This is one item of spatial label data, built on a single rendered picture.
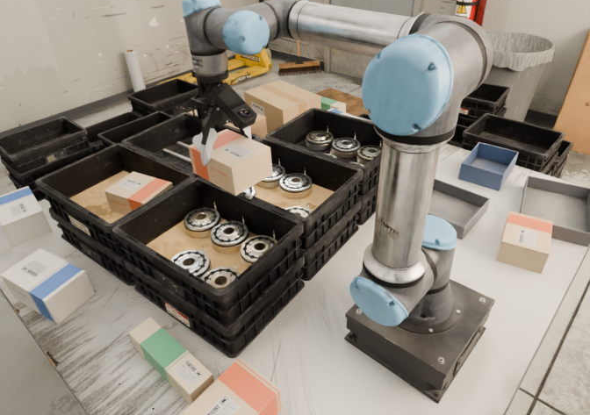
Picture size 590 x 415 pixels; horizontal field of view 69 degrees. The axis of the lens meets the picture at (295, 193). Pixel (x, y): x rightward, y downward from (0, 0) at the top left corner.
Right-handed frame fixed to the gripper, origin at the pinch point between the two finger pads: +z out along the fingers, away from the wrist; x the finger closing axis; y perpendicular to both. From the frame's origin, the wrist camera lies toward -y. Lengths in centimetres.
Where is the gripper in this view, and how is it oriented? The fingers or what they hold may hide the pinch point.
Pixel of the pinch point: (230, 154)
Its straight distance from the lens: 103.9
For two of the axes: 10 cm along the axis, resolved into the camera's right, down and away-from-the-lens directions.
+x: -6.7, 4.4, -5.9
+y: -7.4, -3.5, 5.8
